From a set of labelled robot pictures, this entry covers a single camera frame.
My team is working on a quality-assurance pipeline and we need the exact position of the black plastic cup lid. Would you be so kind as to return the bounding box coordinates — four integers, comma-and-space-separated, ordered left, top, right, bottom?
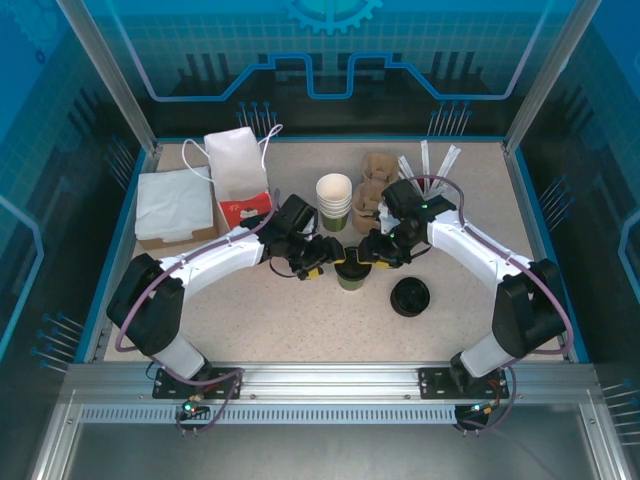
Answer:
338, 259, 372, 279

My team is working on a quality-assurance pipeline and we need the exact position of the red and white paper bag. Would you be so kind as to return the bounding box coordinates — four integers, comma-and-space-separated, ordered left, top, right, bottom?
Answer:
182, 123, 284, 236

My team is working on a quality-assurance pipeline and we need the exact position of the black cup lid stack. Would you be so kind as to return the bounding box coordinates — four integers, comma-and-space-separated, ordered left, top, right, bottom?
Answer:
390, 277, 431, 317

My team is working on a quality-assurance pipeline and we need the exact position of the brown pulp cup carrier stack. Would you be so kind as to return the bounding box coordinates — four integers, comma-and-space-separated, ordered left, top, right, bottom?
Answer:
352, 180, 389, 235
360, 152, 401, 186

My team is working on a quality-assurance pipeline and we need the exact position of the green paper cup stack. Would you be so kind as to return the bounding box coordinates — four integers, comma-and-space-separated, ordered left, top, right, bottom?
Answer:
314, 172, 354, 234

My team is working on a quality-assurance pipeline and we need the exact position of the white napkin stack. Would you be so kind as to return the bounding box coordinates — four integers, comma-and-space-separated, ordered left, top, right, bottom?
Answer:
135, 167, 217, 241

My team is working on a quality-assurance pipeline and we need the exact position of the small LED circuit board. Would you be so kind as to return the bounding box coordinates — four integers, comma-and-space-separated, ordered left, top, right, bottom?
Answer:
174, 397, 209, 421
464, 399, 501, 419

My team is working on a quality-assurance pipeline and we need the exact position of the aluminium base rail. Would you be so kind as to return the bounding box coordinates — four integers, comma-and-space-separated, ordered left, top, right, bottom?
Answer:
64, 360, 601, 404

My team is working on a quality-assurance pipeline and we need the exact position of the grey slotted cable duct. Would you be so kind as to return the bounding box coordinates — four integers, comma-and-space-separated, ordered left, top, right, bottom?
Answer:
79, 403, 511, 426

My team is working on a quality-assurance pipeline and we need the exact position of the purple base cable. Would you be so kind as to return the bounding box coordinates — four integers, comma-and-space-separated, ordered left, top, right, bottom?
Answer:
174, 369, 244, 435
455, 362, 517, 435

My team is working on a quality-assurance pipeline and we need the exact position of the aluminium frame post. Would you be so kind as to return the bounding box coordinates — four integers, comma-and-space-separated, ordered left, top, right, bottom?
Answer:
502, 0, 604, 156
54, 0, 164, 156

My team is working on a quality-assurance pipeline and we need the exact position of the aluminium frame beam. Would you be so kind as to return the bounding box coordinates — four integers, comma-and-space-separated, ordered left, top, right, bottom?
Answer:
27, 392, 84, 480
577, 392, 634, 480

